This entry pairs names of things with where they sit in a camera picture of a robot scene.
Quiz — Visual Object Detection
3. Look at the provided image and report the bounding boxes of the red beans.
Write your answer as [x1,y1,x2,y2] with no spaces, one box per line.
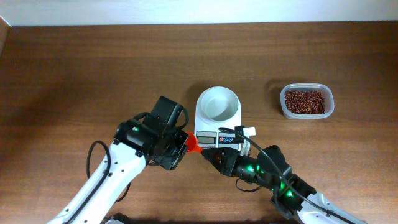
[285,90,325,115]

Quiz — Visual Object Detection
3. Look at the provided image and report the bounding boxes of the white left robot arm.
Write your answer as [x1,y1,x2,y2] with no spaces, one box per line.
[50,96,189,223]

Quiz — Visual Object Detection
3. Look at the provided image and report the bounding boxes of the white digital kitchen scale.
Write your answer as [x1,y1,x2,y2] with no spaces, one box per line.
[194,102,242,151]

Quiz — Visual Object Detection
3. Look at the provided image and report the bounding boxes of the orange plastic measuring scoop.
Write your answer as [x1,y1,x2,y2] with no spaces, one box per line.
[185,132,203,154]

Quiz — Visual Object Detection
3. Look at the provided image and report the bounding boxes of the clear plastic container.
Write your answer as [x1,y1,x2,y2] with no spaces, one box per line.
[280,83,335,119]

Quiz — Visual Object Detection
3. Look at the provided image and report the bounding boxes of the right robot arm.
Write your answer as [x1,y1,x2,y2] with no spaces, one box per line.
[201,145,364,224]

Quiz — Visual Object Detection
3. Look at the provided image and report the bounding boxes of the white round bowl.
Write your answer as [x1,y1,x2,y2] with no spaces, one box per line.
[198,86,241,122]

